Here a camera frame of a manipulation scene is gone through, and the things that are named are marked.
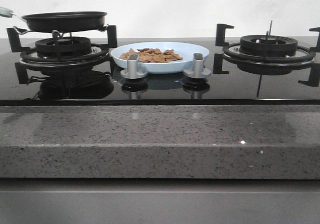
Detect right black pan support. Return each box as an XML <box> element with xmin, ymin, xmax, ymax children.
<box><xmin>215</xmin><ymin>22</ymin><xmax>320</xmax><ymax>67</ymax></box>

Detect black pan support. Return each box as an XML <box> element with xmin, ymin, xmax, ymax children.
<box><xmin>8</xmin><ymin>25</ymin><xmax>118</xmax><ymax>69</ymax></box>
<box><xmin>215</xmin><ymin>22</ymin><xmax>320</xmax><ymax>67</ymax></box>

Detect left black gas burner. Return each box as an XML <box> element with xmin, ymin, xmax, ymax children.
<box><xmin>35</xmin><ymin>36</ymin><xmax>92</xmax><ymax>58</ymax></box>

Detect right black gas burner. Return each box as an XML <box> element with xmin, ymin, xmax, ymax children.
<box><xmin>239</xmin><ymin>34</ymin><xmax>298</xmax><ymax>57</ymax></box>

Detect light blue plate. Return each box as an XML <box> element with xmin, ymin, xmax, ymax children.
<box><xmin>110</xmin><ymin>41</ymin><xmax>210</xmax><ymax>74</ymax></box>

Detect left black pan support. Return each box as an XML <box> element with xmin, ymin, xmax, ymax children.
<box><xmin>8</xmin><ymin>25</ymin><xmax>118</xmax><ymax>69</ymax></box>

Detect black glass stove top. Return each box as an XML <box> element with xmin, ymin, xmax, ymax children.
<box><xmin>0</xmin><ymin>38</ymin><xmax>320</xmax><ymax>106</ymax></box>

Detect chrome wire pan trivet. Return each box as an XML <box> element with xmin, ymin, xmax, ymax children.
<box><xmin>6</xmin><ymin>24</ymin><xmax>110</xmax><ymax>36</ymax></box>

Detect brown meat pieces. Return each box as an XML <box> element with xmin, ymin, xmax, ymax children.
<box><xmin>120</xmin><ymin>48</ymin><xmax>183</xmax><ymax>63</ymax></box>

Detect black frying pan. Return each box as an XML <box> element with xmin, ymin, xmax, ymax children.
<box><xmin>21</xmin><ymin>11</ymin><xmax>107</xmax><ymax>33</ymax></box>

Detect silver stove knob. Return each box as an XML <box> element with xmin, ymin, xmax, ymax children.
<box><xmin>120</xmin><ymin>54</ymin><xmax>148</xmax><ymax>79</ymax></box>
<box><xmin>183</xmin><ymin>53</ymin><xmax>212</xmax><ymax>79</ymax></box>

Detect right silver stove knob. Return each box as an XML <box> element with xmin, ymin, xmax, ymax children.
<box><xmin>183</xmin><ymin>53</ymin><xmax>212</xmax><ymax>79</ymax></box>

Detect black gas burner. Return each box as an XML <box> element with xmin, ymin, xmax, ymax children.
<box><xmin>239</xmin><ymin>34</ymin><xmax>298</xmax><ymax>57</ymax></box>
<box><xmin>35</xmin><ymin>36</ymin><xmax>92</xmax><ymax>58</ymax></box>

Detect left silver stove knob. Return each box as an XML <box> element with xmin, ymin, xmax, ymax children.
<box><xmin>120</xmin><ymin>54</ymin><xmax>148</xmax><ymax>79</ymax></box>

